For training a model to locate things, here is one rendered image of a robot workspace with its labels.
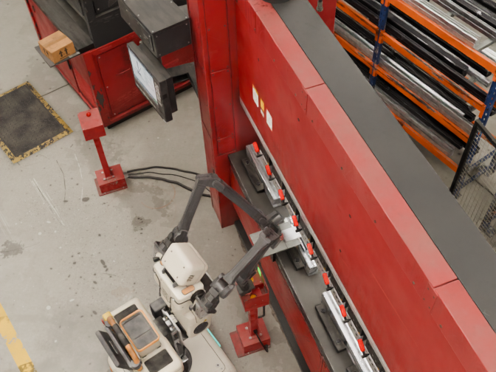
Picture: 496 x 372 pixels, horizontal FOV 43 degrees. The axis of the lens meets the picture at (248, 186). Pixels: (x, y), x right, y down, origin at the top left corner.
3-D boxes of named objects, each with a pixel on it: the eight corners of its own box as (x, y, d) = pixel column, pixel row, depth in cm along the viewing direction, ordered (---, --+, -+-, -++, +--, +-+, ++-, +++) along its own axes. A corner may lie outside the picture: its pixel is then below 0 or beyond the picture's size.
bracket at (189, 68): (162, 77, 454) (162, 69, 449) (195, 68, 459) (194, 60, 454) (179, 114, 431) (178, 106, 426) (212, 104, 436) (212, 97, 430)
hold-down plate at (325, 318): (314, 308, 368) (314, 305, 366) (322, 305, 369) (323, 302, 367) (337, 353, 351) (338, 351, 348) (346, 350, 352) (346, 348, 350)
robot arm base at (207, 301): (194, 297, 338) (206, 313, 331) (203, 286, 336) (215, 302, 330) (203, 297, 345) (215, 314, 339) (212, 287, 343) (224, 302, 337)
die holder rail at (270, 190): (246, 154, 442) (246, 145, 434) (254, 152, 443) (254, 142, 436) (273, 208, 413) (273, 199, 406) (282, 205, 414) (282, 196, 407)
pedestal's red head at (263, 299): (235, 285, 403) (233, 271, 389) (258, 277, 406) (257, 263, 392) (245, 312, 391) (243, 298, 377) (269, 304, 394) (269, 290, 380)
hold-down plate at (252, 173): (241, 162, 438) (240, 159, 436) (248, 159, 439) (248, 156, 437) (257, 193, 421) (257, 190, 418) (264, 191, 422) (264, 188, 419)
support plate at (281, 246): (249, 235, 387) (249, 234, 386) (288, 221, 392) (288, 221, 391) (260, 258, 376) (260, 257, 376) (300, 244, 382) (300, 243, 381)
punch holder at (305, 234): (297, 230, 366) (299, 214, 353) (311, 226, 368) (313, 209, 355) (308, 250, 357) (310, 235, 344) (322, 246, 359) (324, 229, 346)
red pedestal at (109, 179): (94, 179, 545) (69, 111, 479) (122, 170, 550) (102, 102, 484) (99, 196, 533) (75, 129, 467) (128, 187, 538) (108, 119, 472)
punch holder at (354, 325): (345, 318, 331) (348, 303, 318) (359, 313, 333) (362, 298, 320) (357, 343, 322) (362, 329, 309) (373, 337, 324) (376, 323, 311)
